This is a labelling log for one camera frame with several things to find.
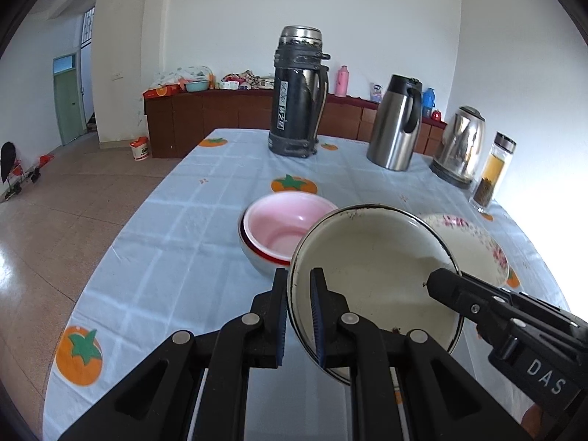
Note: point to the stainless steel bowl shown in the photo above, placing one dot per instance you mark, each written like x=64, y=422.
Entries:
x=262, y=262

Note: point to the pink thermos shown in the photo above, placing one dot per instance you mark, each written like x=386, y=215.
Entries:
x=341, y=82

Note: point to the white plastic bag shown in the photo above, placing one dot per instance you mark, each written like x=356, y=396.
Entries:
x=181, y=75

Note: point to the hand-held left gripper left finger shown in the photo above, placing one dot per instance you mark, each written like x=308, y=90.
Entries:
x=281, y=344

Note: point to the red object on floor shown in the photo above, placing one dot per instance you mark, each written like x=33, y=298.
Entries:
x=45, y=161

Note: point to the orange cardboard box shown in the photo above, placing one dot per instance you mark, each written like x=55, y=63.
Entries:
x=161, y=92

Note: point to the pink plastic bowl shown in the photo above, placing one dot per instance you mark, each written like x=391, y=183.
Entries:
x=285, y=220

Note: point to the large black thermos flask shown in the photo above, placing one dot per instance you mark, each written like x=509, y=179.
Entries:
x=294, y=101

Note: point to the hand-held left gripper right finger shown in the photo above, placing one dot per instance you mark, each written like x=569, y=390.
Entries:
x=317, y=317

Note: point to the glass tea bottle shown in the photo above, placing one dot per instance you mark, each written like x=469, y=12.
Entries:
x=491, y=174

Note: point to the white plastic bucket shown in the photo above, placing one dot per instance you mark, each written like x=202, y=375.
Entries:
x=140, y=149

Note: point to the stainless steel electric kettle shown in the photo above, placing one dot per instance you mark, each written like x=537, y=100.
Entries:
x=461, y=147

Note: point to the blue thermos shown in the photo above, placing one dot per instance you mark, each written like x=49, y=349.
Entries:
x=428, y=103

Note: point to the black chair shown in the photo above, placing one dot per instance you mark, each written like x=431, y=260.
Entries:
x=7, y=158

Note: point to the green door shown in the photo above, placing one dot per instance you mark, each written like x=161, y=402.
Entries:
x=69, y=105

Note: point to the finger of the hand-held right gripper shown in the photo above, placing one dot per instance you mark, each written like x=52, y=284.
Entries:
x=452, y=289

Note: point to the pile of colourful cloths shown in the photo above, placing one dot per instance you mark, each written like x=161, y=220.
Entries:
x=246, y=79

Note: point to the brown wooden cabinet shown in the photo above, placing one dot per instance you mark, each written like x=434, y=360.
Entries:
x=206, y=119

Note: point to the teal plastic basin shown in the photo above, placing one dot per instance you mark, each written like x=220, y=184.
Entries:
x=196, y=86

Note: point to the pink floral ceramic plate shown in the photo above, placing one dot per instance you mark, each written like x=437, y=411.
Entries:
x=487, y=248

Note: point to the blue checked persimmon-print tablecloth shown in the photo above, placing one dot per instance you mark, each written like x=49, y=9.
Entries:
x=183, y=248

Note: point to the white enamel bowl dark rim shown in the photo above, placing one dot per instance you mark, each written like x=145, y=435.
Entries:
x=381, y=275

